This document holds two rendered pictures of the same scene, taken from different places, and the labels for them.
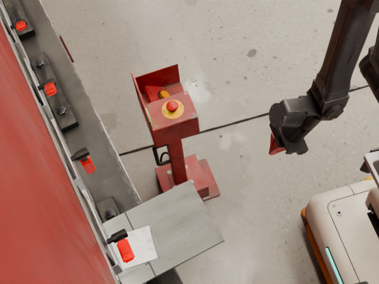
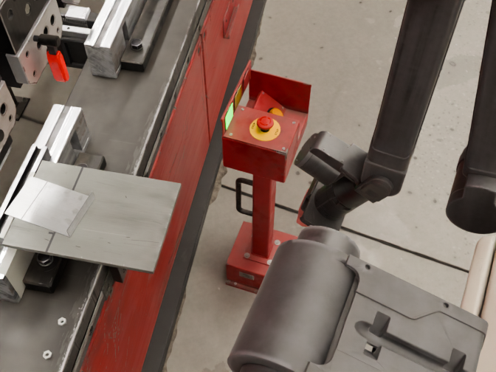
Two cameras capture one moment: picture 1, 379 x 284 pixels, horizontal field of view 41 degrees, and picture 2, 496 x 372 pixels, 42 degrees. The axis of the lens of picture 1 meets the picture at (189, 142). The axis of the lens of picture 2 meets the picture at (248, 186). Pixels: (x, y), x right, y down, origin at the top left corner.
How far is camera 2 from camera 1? 0.51 m
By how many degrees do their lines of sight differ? 18
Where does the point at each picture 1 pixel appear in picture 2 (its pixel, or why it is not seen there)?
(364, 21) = (430, 22)
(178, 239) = (106, 233)
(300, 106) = (339, 153)
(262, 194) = not seen: hidden behind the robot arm
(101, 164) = (128, 122)
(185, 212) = (142, 212)
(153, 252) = (68, 226)
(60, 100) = (145, 34)
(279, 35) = not seen: outside the picture
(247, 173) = not seen: hidden behind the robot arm
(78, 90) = (176, 40)
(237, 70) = (431, 187)
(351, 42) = (409, 57)
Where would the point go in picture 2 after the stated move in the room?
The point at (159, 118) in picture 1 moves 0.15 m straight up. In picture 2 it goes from (243, 128) to (242, 83)
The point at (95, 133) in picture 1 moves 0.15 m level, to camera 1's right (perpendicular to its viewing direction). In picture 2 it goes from (151, 89) to (207, 116)
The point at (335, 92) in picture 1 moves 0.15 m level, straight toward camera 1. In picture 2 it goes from (383, 150) to (283, 194)
